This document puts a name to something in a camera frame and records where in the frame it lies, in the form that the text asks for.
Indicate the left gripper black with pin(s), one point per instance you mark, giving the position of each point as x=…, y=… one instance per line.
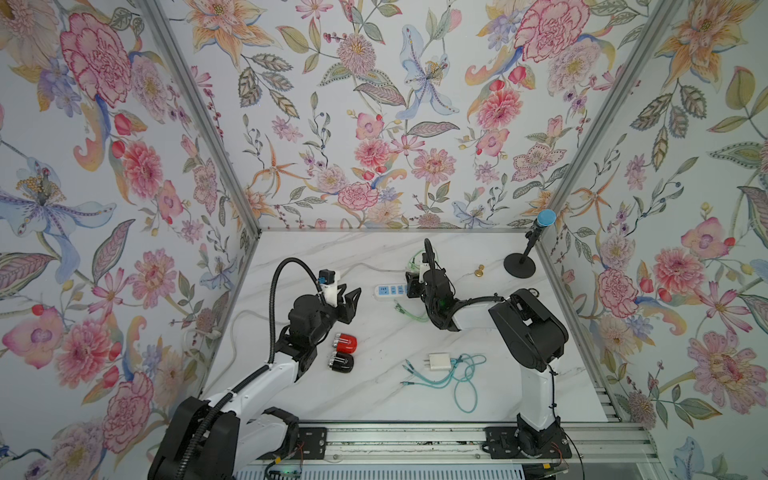
x=347, y=311

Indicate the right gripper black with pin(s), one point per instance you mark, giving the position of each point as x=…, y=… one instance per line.
x=412, y=285

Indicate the white power strip blue sockets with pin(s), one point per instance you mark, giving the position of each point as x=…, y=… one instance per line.
x=390, y=291

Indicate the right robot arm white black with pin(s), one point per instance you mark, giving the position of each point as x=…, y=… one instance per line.
x=534, y=337

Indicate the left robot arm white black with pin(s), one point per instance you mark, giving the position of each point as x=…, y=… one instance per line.
x=216, y=437

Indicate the blue microphone on black stand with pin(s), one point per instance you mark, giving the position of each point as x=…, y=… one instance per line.
x=521, y=265

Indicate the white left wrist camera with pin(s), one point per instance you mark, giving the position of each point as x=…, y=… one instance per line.
x=328, y=282

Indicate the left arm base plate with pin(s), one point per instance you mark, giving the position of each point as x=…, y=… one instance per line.
x=304, y=443

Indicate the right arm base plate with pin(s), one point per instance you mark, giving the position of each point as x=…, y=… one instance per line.
x=526, y=443

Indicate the aluminium rail front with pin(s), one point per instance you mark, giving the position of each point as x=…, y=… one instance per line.
x=350, y=443

